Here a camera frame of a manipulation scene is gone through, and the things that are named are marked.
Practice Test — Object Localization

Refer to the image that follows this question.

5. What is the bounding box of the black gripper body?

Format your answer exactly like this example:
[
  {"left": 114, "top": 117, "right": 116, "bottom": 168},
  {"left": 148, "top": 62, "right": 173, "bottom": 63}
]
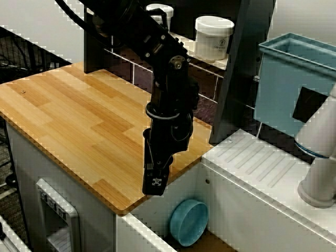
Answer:
[{"left": 143, "top": 111, "right": 195, "bottom": 173}]

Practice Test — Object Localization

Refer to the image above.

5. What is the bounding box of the black gripper finger with logo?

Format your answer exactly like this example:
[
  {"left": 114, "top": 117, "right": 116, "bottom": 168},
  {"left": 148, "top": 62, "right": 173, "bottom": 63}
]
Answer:
[{"left": 142, "top": 164, "right": 172, "bottom": 196}]

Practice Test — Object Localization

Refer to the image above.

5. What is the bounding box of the light blue bowl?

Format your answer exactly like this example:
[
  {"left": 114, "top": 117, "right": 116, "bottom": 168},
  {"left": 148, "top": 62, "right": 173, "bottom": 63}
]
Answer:
[{"left": 170, "top": 199, "right": 209, "bottom": 247}]

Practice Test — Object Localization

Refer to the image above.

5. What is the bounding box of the white toy kitchen sink unit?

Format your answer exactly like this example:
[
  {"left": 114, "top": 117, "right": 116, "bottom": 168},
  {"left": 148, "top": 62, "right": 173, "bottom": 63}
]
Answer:
[{"left": 4, "top": 123, "right": 336, "bottom": 252}]

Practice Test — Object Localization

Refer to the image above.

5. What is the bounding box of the dark tile backsplash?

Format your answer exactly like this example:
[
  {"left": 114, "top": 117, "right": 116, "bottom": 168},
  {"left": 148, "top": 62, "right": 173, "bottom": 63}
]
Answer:
[{"left": 103, "top": 46, "right": 227, "bottom": 127}]

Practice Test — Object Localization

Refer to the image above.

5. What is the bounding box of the wooden countertop board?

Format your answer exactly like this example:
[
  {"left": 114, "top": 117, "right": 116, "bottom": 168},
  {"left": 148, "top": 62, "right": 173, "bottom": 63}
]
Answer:
[{"left": 0, "top": 61, "right": 215, "bottom": 217}]

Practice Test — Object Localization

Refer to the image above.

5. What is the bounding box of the white toy dispenser panel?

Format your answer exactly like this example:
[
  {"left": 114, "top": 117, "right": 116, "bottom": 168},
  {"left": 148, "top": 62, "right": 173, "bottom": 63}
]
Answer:
[{"left": 36, "top": 178, "right": 81, "bottom": 252}]

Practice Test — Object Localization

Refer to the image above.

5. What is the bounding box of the white jar with label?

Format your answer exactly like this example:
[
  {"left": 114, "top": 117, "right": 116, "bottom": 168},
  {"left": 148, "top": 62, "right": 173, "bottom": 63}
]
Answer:
[{"left": 194, "top": 16, "right": 235, "bottom": 61}]

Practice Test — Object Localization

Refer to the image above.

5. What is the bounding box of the teal plastic bin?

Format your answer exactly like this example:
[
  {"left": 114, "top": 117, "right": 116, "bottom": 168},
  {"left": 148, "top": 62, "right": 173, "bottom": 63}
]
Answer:
[{"left": 253, "top": 32, "right": 336, "bottom": 159}]

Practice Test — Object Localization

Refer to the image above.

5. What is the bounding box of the plain white lidded jar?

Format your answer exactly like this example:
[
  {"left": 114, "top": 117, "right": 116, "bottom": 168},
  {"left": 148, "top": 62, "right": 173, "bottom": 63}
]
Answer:
[{"left": 145, "top": 3, "right": 175, "bottom": 33}]

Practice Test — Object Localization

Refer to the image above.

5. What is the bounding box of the grey toy faucet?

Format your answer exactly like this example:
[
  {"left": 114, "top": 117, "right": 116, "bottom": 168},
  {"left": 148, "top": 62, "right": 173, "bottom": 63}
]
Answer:
[{"left": 294, "top": 83, "right": 336, "bottom": 209}]

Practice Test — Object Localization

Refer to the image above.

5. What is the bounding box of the black shelf frame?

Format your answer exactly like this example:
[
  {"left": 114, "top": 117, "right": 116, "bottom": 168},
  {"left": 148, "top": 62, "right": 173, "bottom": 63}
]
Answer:
[{"left": 83, "top": 0, "right": 277, "bottom": 144}]

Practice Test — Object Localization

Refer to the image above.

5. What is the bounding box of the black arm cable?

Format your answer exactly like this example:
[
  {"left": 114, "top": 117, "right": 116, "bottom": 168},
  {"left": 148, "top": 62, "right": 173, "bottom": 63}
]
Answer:
[{"left": 54, "top": 0, "right": 116, "bottom": 49}]

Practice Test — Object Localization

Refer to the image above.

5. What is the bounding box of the silver metal rail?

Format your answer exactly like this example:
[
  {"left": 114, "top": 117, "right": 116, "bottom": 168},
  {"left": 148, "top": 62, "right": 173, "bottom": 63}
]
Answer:
[{"left": 0, "top": 215, "right": 33, "bottom": 252}]

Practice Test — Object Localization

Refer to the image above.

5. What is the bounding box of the black wire mesh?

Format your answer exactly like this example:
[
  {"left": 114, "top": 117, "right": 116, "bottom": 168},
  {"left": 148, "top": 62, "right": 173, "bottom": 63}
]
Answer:
[{"left": 0, "top": 25, "right": 73, "bottom": 85}]

